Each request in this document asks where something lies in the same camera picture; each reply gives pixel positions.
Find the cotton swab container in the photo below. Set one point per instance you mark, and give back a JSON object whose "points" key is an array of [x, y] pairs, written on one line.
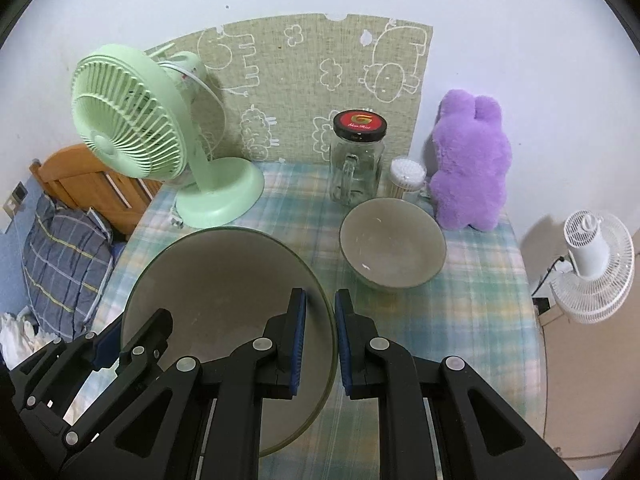
{"points": [[407, 175]]}

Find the blue plaid pillow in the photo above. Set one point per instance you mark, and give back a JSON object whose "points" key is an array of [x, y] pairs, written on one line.
{"points": [[60, 260]]}

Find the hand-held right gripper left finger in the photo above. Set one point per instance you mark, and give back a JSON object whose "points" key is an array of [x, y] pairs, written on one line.
{"points": [[297, 340]]}

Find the dark wall socket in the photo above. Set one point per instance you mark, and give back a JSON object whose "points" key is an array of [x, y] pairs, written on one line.
{"points": [[20, 190]]}

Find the purple plush rabbit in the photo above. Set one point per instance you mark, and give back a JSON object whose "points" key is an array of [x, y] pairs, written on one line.
{"points": [[470, 170]]}

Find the green desk fan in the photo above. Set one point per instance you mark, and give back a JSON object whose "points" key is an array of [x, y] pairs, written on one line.
{"points": [[220, 190]]}

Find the white desk fan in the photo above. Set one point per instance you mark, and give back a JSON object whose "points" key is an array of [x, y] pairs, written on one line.
{"points": [[590, 255]]}

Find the wooden bed headboard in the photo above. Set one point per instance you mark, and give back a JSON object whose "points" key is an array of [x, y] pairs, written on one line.
{"points": [[85, 180]]}

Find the large leaf-print bowl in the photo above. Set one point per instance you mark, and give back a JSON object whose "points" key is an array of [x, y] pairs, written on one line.
{"points": [[220, 280]]}

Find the white crumpled cloth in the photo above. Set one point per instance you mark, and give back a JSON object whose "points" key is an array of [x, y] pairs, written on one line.
{"points": [[17, 335]]}

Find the beige wall socket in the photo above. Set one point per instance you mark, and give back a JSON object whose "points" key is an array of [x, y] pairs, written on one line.
{"points": [[11, 206]]}

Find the beige box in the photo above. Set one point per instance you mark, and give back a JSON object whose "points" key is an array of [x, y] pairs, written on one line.
{"points": [[552, 316]]}

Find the small leaf-print bowl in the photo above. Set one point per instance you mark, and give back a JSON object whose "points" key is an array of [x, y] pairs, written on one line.
{"points": [[395, 240]]}

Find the plaid tablecloth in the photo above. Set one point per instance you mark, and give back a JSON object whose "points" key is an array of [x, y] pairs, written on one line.
{"points": [[475, 310]]}

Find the glass jar with black lid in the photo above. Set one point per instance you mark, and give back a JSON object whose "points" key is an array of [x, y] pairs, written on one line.
{"points": [[357, 165]]}

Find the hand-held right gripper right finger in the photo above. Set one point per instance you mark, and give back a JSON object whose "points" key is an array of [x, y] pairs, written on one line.
{"points": [[345, 345]]}

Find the sheep-print wall mat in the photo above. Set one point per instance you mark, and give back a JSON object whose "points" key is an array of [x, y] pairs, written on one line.
{"points": [[300, 70]]}

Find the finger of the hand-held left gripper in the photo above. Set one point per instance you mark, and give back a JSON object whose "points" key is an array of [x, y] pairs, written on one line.
{"points": [[142, 340], [107, 347]]}

